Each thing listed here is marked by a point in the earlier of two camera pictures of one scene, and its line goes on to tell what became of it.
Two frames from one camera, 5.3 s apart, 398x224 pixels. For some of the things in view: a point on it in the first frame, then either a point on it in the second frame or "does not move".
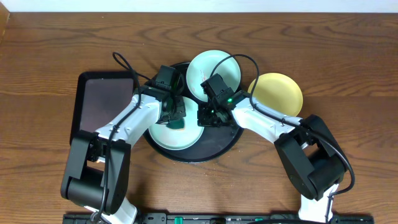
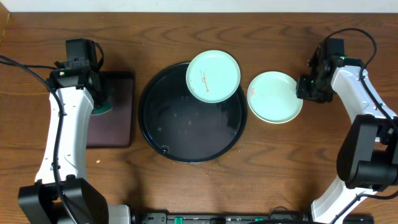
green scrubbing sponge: [176, 124] -> [106, 107]
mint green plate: [175, 139] -> [272, 98]
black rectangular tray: [101, 96] does not move
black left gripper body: [178, 110] -> [97, 76]
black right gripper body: [208, 116] -> [313, 89]
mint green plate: [202, 66] does not move
